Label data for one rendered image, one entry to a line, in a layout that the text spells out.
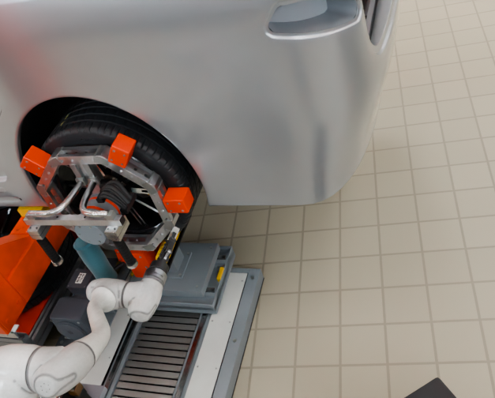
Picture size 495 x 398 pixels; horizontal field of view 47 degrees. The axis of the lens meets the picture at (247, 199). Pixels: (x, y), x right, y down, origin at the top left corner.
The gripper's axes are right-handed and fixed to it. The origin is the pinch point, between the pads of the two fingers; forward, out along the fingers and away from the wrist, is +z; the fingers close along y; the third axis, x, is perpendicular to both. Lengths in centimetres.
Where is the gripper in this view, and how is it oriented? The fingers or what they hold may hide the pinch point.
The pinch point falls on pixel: (173, 234)
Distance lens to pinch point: 243.4
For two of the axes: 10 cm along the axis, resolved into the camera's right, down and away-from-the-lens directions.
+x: -8.4, -4.9, -2.3
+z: 2.3, -7.1, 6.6
